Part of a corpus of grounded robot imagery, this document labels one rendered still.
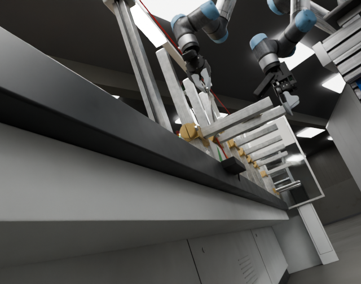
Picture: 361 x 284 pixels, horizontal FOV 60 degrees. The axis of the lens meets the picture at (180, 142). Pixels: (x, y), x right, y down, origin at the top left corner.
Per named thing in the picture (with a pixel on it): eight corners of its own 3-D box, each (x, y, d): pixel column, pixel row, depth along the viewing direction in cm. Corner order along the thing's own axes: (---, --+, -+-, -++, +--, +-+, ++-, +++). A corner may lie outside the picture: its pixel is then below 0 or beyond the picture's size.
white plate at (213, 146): (236, 174, 127) (227, 152, 131) (219, 164, 104) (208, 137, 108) (234, 174, 128) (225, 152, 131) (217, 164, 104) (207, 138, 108)
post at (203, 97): (242, 180, 143) (206, 92, 159) (240, 179, 140) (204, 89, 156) (235, 182, 144) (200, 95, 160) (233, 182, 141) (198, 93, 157)
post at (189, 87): (233, 182, 119) (192, 79, 136) (230, 181, 116) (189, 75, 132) (224, 186, 120) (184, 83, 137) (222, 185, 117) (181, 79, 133)
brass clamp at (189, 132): (211, 143, 107) (206, 130, 108) (198, 133, 95) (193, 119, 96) (196, 150, 108) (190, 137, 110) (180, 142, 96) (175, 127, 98)
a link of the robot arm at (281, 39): (306, 43, 128) (286, 44, 123) (288, 61, 137) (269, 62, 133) (297, 29, 131) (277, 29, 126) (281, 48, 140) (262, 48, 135)
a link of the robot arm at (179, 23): (183, 8, 124) (165, 20, 128) (192, 29, 121) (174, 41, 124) (192, 17, 131) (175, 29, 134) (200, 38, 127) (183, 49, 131)
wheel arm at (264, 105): (274, 110, 98) (269, 98, 99) (273, 106, 95) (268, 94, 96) (155, 165, 109) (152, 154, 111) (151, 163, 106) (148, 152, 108)
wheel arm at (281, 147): (285, 148, 215) (283, 143, 217) (285, 147, 212) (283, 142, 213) (219, 176, 229) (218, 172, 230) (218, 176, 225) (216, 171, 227)
